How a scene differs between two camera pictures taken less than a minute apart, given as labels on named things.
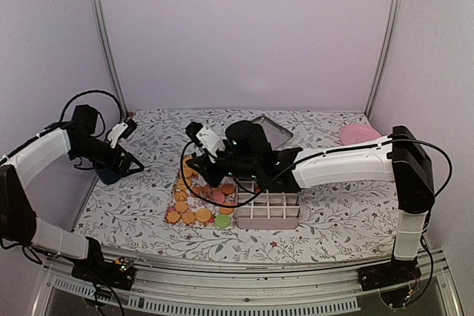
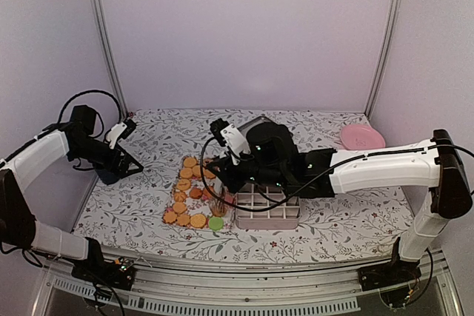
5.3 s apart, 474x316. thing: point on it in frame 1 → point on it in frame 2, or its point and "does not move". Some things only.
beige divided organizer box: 259,209 does not move
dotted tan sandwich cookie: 203,215 → 198,220
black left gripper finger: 132,166 does not move
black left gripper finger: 130,158 does not move
